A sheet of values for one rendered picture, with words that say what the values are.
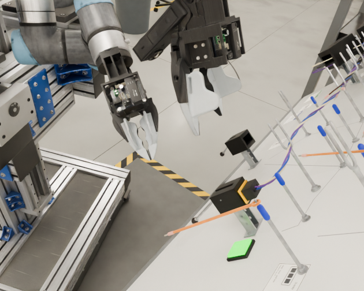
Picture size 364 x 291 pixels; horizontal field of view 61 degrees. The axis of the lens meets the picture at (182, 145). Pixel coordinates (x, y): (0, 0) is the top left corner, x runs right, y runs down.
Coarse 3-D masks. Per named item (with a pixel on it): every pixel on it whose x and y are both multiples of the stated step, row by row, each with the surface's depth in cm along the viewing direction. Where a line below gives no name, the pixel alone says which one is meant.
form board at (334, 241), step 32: (320, 96) 113; (352, 96) 89; (288, 128) 101; (352, 128) 68; (288, 160) 75; (320, 160) 63; (320, 192) 52; (352, 192) 46; (224, 224) 64; (288, 224) 49; (320, 224) 44; (352, 224) 40; (160, 256) 70; (192, 256) 60; (224, 256) 52; (256, 256) 47; (288, 256) 42; (320, 256) 38; (352, 256) 35; (128, 288) 65; (160, 288) 56; (192, 288) 50; (224, 288) 44; (256, 288) 40; (320, 288) 34; (352, 288) 31
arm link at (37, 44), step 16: (16, 0) 64; (32, 0) 63; (48, 0) 65; (32, 16) 64; (48, 16) 66; (16, 32) 66; (32, 32) 65; (48, 32) 66; (64, 32) 68; (16, 48) 66; (32, 48) 66; (48, 48) 67; (64, 48) 68; (32, 64) 70; (48, 64) 71
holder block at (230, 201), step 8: (224, 184) 56; (232, 184) 54; (240, 184) 52; (216, 192) 55; (224, 192) 52; (232, 192) 51; (216, 200) 54; (224, 200) 53; (232, 200) 52; (240, 200) 51; (224, 208) 54; (232, 208) 53
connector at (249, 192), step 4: (252, 180) 52; (256, 180) 52; (248, 184) 51; (252, 184) 51; (256, 184) 51; (244, 188) 51; (248, 188) 50; (252, 188) 50; (256, 188) 51; (244, 192) 51; (248, 192) 50; (252, 192) 50; (256, 192) 50; (244, 196) 51; (248, 196) 50; (252, 196) 50; (256, 196) 50
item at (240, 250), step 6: (246, 240) 50; (252, 240) 50; (234, 246) 51; (240, 246) 50; (246, 246) 49; (252, 246) 50; (234, 252) 49; (240, 252) 48; (246, 252) 48; (228, 258) 50; (234, 258) 49; (240, 258) 48; (246, 258) 48
